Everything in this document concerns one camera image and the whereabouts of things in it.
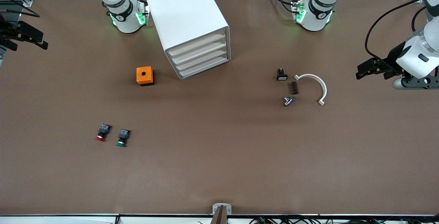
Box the white plastic drawer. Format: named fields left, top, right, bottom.
left=176, top=48, right=228, bottom=71
left=179, top=56, right=229, bottom=79
left=171, top=40, right=227, bottom=64
left=168, top=32, right=227, bottom=57

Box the red mushroom push button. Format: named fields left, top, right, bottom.
left=95, top=123, right=112, bottom=142

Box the green mushroom push button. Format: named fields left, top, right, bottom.
left=116, top=129, right=131, bottom=147

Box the white drawer cabinet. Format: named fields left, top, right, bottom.
left=144, top=0, right=231, bottom=80

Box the black right arm wrist cable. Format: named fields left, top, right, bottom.
left=0, top=3, right=41, bottom=18

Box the black arm wrist cable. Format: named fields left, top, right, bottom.
left=0, top=3, right=41, bottom=18
left=365, top=0, right=427, bottom=63

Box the black left arm wrist cable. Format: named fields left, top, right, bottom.
left=365, top=0, right=427, bottom=63

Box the white curved plastic bracket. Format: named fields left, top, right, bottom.
left=294, top=74, right=328, bottom=106

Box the orange button enclosure box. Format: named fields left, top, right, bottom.
left=136, top=66, right=155, bottom=86

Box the grey table edge bracket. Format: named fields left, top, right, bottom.
left=212, top=203, right=232, bottom=215

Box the brown camera post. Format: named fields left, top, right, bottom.
left=210, top=206, right=228, bottom=224

